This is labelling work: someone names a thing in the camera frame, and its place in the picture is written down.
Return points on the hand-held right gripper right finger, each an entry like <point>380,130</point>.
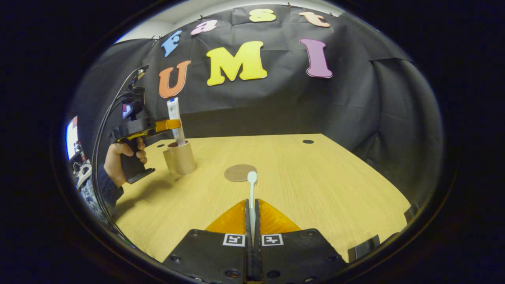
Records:
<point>300,254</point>

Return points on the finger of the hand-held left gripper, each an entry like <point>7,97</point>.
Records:
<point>167,125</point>

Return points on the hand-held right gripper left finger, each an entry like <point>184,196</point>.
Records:
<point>213,252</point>

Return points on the white toothpaste tube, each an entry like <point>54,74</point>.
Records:
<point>174,112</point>

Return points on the beige cup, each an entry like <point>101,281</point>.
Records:
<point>183,159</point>

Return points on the white toothbrush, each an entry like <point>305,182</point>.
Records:
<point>252,189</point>

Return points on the brown round coaster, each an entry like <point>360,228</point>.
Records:
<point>236,173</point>

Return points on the bright screen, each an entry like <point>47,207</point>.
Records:
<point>71,136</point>

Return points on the black backdrop cloth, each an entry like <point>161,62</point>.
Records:
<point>276,106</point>

